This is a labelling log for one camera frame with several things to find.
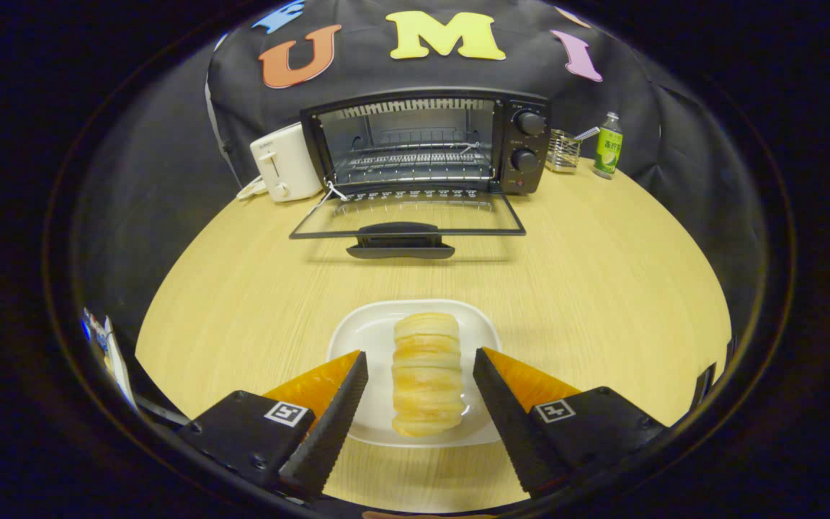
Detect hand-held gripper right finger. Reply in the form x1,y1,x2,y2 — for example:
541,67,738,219
473,347,671,498

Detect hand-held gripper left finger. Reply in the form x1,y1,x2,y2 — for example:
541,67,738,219
177,350,370,500

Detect ridged golden bread roll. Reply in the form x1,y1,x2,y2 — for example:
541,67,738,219
391,312,466,438

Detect black toaster oven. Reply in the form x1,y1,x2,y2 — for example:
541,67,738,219
289,88,553,260

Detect white pop-up toaster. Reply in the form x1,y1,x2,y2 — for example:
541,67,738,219
249,121,324,203

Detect white rectangular plate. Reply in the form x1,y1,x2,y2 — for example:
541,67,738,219
326,298,504,449

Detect green drink bottle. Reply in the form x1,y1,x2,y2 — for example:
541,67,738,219
592,112,624,180

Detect black backdrop cloth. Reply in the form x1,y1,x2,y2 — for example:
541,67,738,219
73,0,769,347

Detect white string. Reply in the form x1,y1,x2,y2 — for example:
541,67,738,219
311,180,349,213

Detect wire mesh holder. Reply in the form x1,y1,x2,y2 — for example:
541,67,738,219
546,128,581,174

